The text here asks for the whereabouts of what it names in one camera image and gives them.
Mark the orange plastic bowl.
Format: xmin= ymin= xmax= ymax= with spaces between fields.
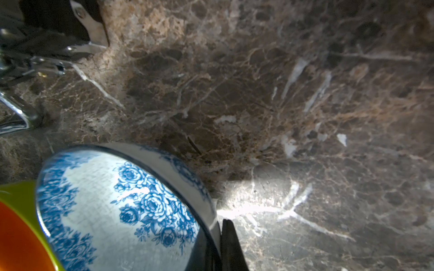
xmin=1 ymin=203 xmax=55 ymax=271

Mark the lime yellow plastic bowl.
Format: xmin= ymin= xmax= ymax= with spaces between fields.
xmin=1 ymin=181 xmax=64 ymax=271

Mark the small blue floral bowl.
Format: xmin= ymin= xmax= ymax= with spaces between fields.
xmin=36 ymin=143 xmax=222 ymax=271

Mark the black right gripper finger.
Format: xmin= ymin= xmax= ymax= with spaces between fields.
xmin=220 ymin=219 xmax=249 ymax=271

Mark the black carrying case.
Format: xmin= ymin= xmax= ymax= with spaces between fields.
xmin=1 ymin=0 xmax=109 ymax=135

